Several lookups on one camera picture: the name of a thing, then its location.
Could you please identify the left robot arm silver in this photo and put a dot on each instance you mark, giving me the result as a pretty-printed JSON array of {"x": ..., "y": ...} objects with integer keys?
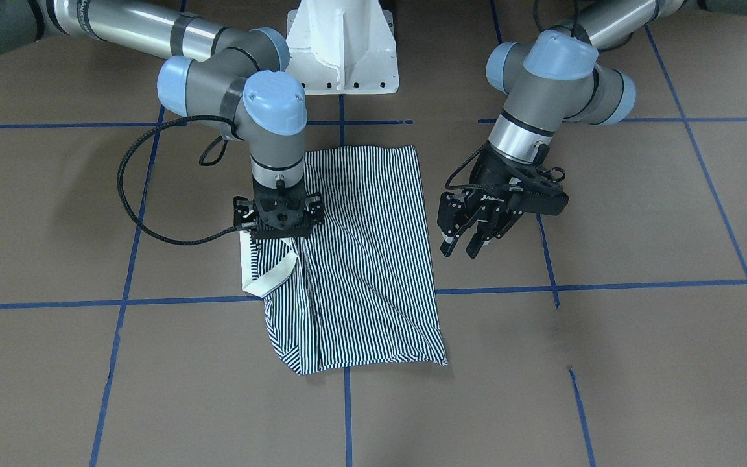
[{"x": 553, "y": 80}]

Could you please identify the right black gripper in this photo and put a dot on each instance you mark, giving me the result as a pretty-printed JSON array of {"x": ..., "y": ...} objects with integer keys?
[{"x": 242, "y": 212}]

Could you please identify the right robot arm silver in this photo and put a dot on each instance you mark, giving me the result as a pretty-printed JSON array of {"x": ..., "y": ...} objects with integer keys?
[{"x": 233, "y": 80}]

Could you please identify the striped polo shirt white collar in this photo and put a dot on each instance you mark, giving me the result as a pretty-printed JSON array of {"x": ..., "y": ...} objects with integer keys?
[{"x": 359, "y": 290}]

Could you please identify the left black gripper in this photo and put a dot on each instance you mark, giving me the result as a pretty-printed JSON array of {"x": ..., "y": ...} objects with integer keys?
[{"x": 492, "y": 172}]

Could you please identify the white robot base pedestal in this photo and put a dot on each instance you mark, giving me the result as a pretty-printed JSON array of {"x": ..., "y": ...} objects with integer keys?
[{"x": 343, "y": 47}]

